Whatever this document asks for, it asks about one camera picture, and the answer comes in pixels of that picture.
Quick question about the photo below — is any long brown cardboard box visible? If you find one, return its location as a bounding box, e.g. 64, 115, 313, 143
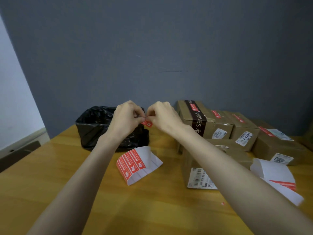
250, 119, 308, 166

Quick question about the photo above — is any white barcode label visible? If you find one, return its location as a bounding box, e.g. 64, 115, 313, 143
267, 129, 294, 142

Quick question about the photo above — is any box with black tape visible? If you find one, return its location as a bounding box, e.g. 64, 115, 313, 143
176, 100, 217, 154

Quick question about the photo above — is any small brown cardboard box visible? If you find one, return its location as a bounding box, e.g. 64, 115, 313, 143
181, 139, 254, 190
222, 111, 260, 152
210, 110, 234, 140

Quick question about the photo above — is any white end label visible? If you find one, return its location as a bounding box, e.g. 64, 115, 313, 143
270, 153, 294, 165

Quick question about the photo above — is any person's left hand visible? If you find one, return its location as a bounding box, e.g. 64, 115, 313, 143
105, 100, 146, 142

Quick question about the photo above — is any person's right forearm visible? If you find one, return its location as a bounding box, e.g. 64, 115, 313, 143
176, 126, 313, 235

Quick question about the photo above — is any large green printed carton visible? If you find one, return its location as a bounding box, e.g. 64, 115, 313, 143
302, 122, 313, 152

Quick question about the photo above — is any white shipping label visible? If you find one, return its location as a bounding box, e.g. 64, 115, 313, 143
187, 167, 218, 190

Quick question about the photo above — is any person's right hand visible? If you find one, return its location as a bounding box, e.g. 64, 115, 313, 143
146, 101, 194, 137

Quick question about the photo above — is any white printed price label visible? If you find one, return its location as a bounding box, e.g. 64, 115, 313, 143
212, 128, 228, 140
235, 131, 253, 147

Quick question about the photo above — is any black plastic trash bag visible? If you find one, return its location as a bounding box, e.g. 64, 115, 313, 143
75, 106, 150, 152

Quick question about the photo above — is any white backing paper strip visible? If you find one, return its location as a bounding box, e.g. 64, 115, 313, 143
250, 158, 305, 207

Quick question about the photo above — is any red sticker label strip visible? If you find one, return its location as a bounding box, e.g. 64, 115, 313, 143
116, 146, 164, 186

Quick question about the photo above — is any person's left forearm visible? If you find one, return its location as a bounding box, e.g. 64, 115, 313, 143
27, 134, 120, 235

